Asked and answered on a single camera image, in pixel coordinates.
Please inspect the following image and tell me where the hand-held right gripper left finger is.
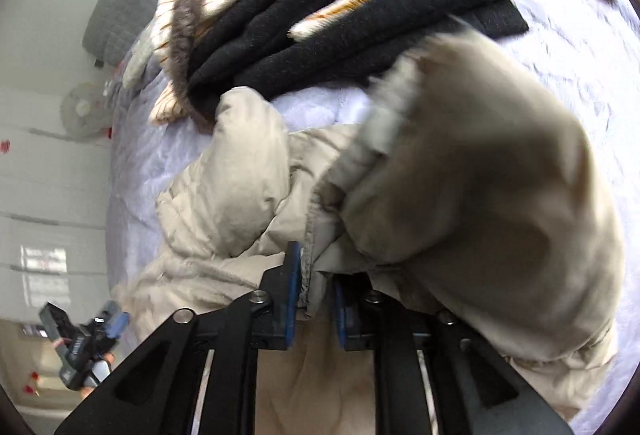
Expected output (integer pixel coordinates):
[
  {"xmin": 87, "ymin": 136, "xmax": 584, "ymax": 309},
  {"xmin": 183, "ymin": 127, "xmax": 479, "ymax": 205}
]
[{"xmin": 52, "ymin": 241, "xmax": 303, "ymax": 435}]

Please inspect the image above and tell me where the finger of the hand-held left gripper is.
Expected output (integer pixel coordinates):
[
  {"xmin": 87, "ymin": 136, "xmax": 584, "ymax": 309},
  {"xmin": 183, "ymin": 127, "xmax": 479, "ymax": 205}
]
[
  {"xmin": 94, "ymin": 299, "xmax": 131, "ymax": 343},
  {"xmin": 39, "ymin": 301, "xmax": 73, "ymax": 345}
]

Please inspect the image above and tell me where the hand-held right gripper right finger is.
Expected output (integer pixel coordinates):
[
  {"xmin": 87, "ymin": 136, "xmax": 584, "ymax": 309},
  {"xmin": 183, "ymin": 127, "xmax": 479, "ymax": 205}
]
[{"xmin": 332, "ymin": 272, "xmax": 576, "ymax": 435}]

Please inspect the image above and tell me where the beige puffer jacket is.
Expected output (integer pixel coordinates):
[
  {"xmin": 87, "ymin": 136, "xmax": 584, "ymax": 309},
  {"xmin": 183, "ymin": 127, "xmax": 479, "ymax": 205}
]
[{"xmin": 120, "ymin": 28, "xmax": 626, "ymax": 435}]

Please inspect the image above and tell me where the white wardrobe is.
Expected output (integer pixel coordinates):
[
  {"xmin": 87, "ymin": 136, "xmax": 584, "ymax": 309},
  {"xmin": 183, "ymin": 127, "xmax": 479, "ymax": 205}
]
[{"xmin": 0, "ymin": 80, "xmax": 116, "ymax": 316}]

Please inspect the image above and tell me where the white standing fan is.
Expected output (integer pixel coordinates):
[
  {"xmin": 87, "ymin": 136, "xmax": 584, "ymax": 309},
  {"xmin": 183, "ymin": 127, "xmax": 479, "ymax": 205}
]
[{"xmin": 60, "ymin": 82, "xmax": 113, "ymax": 141}]

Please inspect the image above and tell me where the white folded puffer garment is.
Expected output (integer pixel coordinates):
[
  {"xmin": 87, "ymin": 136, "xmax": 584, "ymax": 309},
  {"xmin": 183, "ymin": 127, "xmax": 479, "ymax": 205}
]
[{"xmin": 121, "ymin": 28, "xmax": 163, "ymax": 88}]

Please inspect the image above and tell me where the black folded garment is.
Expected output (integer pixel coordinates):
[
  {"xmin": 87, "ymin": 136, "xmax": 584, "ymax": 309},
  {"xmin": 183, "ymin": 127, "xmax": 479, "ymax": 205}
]
[{"xmin": 185, "ymin": 0, "xmax": 546, "ymax": 133}]

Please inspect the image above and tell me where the lilac embossed blanket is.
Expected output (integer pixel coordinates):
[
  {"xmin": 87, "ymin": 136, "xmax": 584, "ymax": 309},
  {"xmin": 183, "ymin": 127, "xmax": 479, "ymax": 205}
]
[{"xmin": 105, "ymin": 0, "xmax": 640, "ymax": 435}]

